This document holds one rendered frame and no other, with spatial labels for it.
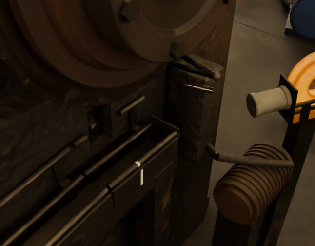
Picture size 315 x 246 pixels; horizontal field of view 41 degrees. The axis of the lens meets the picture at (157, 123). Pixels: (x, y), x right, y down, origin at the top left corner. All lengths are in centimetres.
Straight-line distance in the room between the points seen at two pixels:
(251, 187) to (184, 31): 55
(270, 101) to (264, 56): 160
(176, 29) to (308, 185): 137
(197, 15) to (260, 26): 239
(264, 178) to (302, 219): 67
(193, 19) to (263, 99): 47
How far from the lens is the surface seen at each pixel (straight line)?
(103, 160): 81
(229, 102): 218
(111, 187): 75
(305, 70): 103
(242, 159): 101
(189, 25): 57
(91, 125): 82
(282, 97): 104
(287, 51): 271
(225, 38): 111
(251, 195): 102
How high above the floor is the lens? 127
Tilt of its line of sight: 39 degrees down
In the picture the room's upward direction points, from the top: 2 degrees clockwise
